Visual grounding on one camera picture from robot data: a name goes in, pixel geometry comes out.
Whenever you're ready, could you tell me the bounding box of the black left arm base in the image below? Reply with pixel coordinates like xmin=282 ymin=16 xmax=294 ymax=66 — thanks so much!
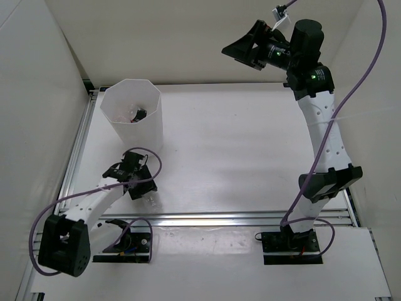
xmin=92 ymin=218 xmax=154 ymax=263

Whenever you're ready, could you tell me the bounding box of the white octagonal bin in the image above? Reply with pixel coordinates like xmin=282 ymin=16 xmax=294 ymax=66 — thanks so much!
xmin=100 ymin=79 xmax=164 ymax=152

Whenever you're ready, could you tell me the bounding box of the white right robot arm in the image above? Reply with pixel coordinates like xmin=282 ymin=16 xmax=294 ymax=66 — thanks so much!
xmin=250 ymin=19 xmax=363 ymax=251

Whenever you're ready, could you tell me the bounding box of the aluminium frame rail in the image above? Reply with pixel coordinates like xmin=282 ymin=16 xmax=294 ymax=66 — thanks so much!
xmin=31 ymin=83 xmax=358 ymax=300

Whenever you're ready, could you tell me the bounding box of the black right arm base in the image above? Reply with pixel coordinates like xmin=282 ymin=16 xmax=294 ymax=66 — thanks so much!
xmin=255 ymin=230 xmax=323 ymax=265

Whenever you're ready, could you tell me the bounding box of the clear unlabeled plastic bottle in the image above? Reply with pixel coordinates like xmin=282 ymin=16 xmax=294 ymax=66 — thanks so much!
xmin=142 ymin=194 xmax=160 ymax=211

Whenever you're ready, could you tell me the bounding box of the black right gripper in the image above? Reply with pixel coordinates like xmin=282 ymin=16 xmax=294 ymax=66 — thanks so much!
xmin=222 ymin=21 xmax=299 ymax=73

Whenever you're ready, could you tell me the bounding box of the red label plastic bottle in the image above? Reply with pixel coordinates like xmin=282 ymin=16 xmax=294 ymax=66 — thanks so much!
xmin=113 ymin=115 xmax=131 ymax=123

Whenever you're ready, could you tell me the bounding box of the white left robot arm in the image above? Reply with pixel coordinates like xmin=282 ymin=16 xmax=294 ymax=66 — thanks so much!
xmin=28 ymin=79 xmax=163 ymax=277

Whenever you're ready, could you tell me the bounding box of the black label plastic bottle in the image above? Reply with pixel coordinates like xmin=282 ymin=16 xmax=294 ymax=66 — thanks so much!
xmin=130 ymin=107 xmax=147 ymax=123

